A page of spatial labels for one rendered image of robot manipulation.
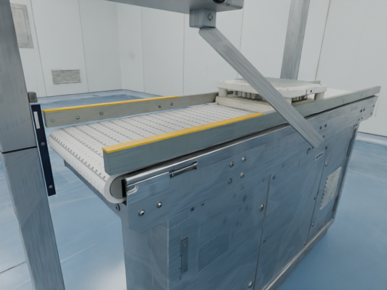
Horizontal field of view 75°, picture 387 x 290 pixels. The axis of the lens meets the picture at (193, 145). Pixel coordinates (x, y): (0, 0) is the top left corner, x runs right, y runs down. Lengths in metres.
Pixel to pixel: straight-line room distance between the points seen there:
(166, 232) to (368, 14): 3.50
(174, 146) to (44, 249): 0.44
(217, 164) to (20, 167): 0.39
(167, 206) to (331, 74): 3.47
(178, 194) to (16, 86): 0.35
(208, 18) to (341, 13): 3.43
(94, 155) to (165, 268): 0.29
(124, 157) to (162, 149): 0.06
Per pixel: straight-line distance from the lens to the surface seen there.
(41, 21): 5.67
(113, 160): 0.33
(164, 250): 0.55
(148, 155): 0.35
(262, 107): 0.72
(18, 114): 0.58
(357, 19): 3.75
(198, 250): 0.64
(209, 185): 0.47
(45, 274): 0.75
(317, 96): 0.89
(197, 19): 0.40
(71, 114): 0.58
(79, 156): 0.44
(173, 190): 0.41
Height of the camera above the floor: 0.95
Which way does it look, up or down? 20 degrees down
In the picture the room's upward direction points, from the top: 2 degrees clockwise
